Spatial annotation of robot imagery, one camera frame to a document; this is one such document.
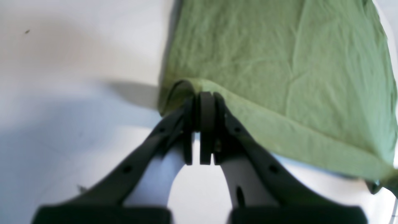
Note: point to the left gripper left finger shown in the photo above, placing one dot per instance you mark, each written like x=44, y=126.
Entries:
x=138, y=189

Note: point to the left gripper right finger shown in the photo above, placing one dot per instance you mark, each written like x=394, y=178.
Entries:
x=261, y=190

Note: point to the olive green T-shirt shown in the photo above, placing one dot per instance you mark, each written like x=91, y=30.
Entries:
x=311, y=80

